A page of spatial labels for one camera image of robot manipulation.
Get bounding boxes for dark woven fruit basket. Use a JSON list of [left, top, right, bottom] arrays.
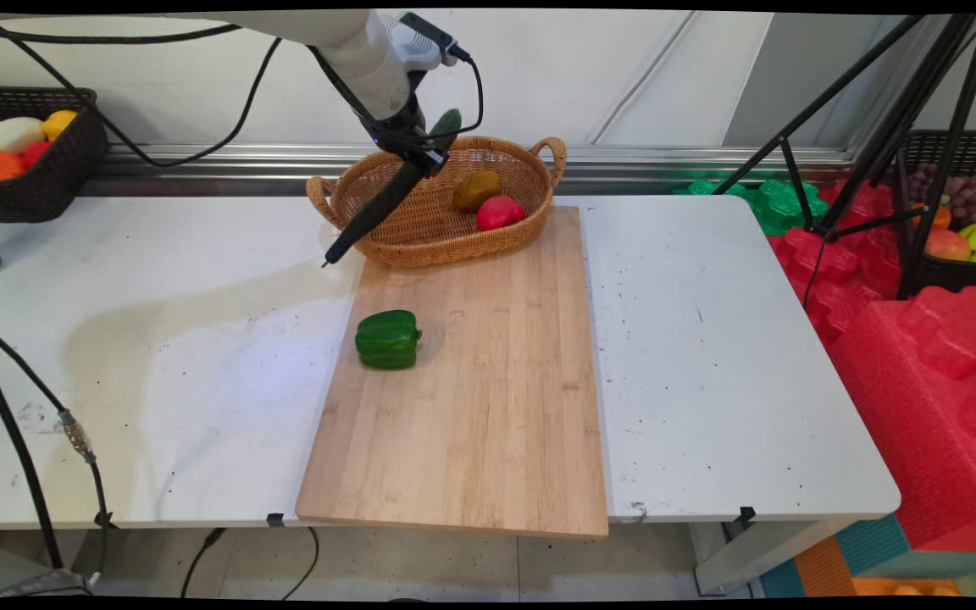
[[0, 87, 109, 225]]

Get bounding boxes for teal and orange foam mat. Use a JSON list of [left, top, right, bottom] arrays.
[[759, 513, 976, 598]]

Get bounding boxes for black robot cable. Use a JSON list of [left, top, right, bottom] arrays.
[[0, 25, 283, 169]]

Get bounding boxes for purple grapes bunch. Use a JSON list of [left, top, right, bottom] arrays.
[[907, 163, 976, 225]]

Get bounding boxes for red foam mat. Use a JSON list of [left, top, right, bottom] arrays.
[[768, 180, 906, 341]]

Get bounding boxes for white table leg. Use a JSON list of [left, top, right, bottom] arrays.
[[691, 517, 857, 594]]

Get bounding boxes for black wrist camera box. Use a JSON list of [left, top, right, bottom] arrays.
[[399, 12, 461, 65]]

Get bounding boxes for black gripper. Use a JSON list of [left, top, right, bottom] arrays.
[[367, 89, 452, 179]]

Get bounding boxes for green foam mat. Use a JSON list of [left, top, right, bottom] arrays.
[[674, 176, 829, 236]]

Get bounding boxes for black plastic crate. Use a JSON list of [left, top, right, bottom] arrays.
[[895, 130, 976, 297]]

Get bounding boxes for cream white melon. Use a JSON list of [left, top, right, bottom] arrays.
[[0, 117, 47, 155]]

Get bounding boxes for brown potato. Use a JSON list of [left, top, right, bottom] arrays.
[[453, 170, 504, 213]]

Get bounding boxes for red foam blocks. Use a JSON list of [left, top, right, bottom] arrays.
[[827, 286, 976, 552]]

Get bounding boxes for red round fruit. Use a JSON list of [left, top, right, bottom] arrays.
[[477, 196, 527, 232]]

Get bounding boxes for black overhead cable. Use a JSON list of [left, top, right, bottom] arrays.
[[0, 21, 243, 46]]

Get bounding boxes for woven wicker basket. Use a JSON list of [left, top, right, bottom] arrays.
[[306, 136, 568, 269]]

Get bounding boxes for thick black cable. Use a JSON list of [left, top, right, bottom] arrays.
[[0, 330, 65, 570]]

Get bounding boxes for thin black floor cable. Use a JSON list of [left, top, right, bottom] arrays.
[[181, 527, 226, 598], [280, 527, 320, 601]]

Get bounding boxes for cable with metal connector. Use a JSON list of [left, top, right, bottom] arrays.
[[0, 313, 109, 585]]

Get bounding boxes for green bell pepper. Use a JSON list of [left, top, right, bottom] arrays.
[[355, 310, 423, 371]]

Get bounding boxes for wooden cutting board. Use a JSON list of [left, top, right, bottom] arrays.
[[296, 206, 610, 540]]

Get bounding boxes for black camera cable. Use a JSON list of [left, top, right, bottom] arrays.
[[308, 44, 485, 147]]

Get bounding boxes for long dark green cucumber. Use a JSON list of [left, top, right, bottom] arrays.
[[323, 108, 462, 269]]

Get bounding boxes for peach coloured fruit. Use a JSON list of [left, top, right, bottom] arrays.
[[924, 229, 972, 262]]

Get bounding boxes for black tripod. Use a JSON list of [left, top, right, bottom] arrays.
[[713, 13, 976, 302]]

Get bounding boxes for aluminium wall rail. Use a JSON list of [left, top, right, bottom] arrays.
[[81, 142, 857, 197]]

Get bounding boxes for yellow fruit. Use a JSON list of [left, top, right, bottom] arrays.
[[41, 109, 79, 142]]

